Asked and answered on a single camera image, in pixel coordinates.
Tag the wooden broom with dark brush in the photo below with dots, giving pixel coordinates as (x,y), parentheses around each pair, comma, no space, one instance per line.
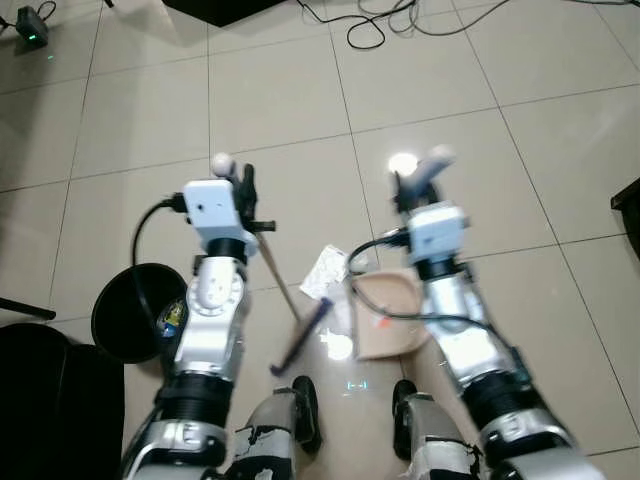
(300,340)

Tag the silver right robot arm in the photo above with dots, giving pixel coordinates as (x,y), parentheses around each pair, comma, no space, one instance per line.
(480,350)

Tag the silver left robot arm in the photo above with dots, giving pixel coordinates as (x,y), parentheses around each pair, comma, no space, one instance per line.
(208,320)

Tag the crumpled white paper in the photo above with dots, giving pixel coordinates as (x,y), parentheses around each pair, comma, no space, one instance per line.
(325,270)

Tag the colourful bottle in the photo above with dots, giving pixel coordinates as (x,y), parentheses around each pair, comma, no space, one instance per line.
(173,320)

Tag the round black trash bin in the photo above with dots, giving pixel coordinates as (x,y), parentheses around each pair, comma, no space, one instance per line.
(130,310)

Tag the black furniture base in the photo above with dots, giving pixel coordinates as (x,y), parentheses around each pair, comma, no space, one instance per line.
(225,8)

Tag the black cabinet corner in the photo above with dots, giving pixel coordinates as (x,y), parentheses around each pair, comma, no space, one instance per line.
(628,215)

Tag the left robot leg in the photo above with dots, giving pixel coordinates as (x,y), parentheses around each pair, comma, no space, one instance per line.
(275,430)

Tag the robot leg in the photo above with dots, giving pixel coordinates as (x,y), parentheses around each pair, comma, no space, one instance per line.
(430,440)
(275,430)

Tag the right robot leg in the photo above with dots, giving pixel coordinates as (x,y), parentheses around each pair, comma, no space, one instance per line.
(430,440)

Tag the thin black rod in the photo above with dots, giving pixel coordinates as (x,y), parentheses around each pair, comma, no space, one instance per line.
(25,308)

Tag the black device with green light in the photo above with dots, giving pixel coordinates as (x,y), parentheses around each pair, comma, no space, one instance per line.
(33,27)

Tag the black chair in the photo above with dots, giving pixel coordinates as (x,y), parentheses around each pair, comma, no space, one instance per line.
(50,410)

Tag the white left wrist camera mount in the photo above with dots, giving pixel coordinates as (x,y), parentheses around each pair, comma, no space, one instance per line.
(210,208)

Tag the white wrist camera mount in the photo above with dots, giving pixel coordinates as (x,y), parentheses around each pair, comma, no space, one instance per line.
(210,208)
(438,232)

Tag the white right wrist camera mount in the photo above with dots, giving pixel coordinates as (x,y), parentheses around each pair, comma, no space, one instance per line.
(438,232)

